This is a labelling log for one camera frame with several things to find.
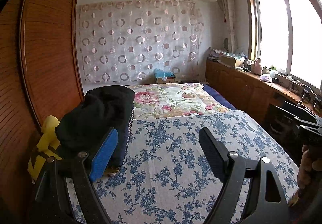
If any person's right hand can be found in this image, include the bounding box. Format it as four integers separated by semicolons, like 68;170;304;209
297;145;321;189

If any pink circle-pattern curtain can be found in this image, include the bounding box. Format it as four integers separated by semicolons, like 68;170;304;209
76;0;204;86

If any floral pink bed blanket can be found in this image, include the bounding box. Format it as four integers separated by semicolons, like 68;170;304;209
128;83;236;120

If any long wooden side cabinet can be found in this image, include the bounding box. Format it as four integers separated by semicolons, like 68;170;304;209
204;59;322;127

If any yellow plush toy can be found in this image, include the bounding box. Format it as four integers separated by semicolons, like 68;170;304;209
27;115;62;184

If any window with wooden frame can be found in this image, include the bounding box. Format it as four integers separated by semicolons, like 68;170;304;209
247;0;321;89

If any black printed t-shirt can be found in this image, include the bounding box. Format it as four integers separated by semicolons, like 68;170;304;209
55;85;135;159

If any pink bottle on cabinet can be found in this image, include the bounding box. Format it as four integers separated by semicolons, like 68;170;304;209
251;58;262;76

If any cardboard box on cabinet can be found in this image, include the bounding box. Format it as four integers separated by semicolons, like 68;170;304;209
218;55;245;68

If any blue tissue box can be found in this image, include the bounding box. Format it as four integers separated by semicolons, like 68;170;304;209
154;69;176;84

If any folded navy blue garment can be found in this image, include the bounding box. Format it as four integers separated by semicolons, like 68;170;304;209
108;106;134;169

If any wooden wardrobe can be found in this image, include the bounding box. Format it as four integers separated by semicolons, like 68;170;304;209
1;0;83;218

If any blue floral white sheet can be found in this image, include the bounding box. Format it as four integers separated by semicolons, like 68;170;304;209
93;110;298;223

